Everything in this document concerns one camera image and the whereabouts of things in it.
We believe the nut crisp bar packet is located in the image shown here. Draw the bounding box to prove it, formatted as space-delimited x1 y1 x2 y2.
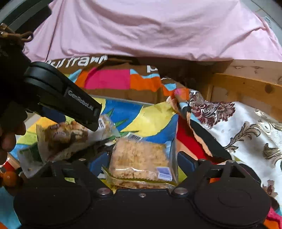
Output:
36 115 120 162

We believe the crumbly rice cake packet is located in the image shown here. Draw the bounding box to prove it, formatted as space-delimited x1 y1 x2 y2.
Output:
102 138 178 189

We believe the person's left hand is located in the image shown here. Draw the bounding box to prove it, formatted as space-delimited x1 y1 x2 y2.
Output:
1 110 27 165

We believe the colourful Paul Frank blanket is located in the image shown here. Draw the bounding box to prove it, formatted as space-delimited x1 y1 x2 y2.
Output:
0 55 192 229

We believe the white floral patterned cloth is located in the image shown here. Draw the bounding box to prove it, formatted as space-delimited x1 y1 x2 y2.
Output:
167 89 282 229

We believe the white green snack pouch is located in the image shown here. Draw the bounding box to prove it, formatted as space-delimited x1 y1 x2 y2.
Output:
17 142 50 178

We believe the small orange tangerine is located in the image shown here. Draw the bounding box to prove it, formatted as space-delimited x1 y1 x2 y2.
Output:
2 171 18 187

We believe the pink draped sheet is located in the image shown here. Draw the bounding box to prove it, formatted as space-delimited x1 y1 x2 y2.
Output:
24 1 281 61

